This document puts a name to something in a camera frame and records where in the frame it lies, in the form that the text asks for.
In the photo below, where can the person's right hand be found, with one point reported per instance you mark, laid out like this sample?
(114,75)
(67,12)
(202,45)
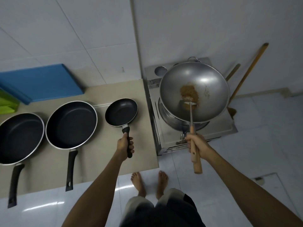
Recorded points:
(201,146)

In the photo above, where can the person's left hand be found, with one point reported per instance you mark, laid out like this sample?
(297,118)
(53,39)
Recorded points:
(122,146)

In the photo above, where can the person's left thumb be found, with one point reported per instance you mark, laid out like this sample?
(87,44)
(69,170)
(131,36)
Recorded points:
(125,137)

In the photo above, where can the person's right thumb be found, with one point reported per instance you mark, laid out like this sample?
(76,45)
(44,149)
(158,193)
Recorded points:
(191,136)

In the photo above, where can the small black frying pan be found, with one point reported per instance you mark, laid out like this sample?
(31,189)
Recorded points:
(120,112)

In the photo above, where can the person's left forearm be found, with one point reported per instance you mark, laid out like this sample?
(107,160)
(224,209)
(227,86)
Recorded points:
(99,193)

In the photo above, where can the person's right forearm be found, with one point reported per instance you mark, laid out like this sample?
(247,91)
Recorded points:
(248,193)

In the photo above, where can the steel gas stove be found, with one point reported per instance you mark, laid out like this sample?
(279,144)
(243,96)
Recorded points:
(220,130)

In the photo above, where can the brown fried food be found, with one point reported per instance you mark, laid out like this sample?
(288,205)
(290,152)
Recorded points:
(189,92)

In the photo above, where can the person's left foot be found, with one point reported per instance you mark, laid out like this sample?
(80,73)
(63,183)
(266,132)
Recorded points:
(138,183)

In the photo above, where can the person's foot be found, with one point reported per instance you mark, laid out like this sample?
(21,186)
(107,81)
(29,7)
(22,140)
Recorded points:
(162,183)
(138,183)

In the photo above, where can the person's right foot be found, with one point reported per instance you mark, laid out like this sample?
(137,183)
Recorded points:
(162,183)

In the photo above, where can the medium black frying pan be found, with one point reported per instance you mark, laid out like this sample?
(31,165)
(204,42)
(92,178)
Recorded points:
(71,125)

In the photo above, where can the steel wok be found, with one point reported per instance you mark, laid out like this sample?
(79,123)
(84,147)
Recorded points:
(203,77)

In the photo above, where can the short wooden stick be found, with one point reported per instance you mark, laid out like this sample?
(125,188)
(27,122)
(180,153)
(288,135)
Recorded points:
(233,72)

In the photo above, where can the grey and black shorts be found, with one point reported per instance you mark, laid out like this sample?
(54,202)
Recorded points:
(163,210)

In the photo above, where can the floor drain cover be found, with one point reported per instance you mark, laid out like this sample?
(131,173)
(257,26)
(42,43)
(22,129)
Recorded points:
(259,181)

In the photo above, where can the long wooden broom stick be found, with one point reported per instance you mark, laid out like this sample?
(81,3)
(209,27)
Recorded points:
(251,68)

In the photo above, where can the blue cutting board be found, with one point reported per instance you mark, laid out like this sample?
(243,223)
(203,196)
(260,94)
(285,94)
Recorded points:
(40,82)

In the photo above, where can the large black frying pan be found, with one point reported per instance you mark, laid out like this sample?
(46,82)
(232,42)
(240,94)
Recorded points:
(19,139)

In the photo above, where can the green cutting board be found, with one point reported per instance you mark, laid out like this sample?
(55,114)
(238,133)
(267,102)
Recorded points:
(8,103)

